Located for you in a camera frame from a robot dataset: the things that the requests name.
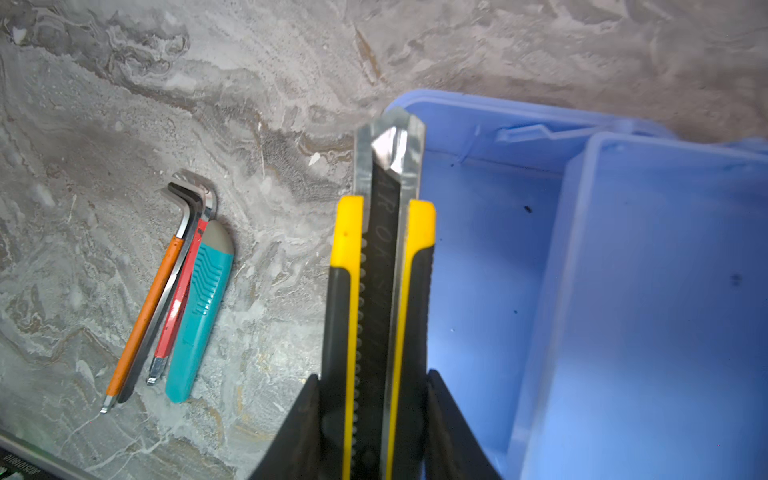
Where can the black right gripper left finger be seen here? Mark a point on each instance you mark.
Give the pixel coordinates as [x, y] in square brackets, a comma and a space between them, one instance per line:
[295, 452]

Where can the white and blue tool box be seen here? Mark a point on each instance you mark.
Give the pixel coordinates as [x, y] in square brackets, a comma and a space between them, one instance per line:
[598, 305]

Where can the red sleeved hex key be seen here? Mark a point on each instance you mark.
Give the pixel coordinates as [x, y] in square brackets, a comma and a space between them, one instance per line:
[205, 204]

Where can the teal utility knife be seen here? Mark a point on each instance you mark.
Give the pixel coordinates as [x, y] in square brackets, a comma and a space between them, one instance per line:
[212, 269]

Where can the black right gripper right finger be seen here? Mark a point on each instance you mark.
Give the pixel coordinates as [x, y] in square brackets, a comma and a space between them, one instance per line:
[451, 449]

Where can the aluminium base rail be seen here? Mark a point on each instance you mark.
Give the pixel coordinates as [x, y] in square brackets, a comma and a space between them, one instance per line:
[23, 460]

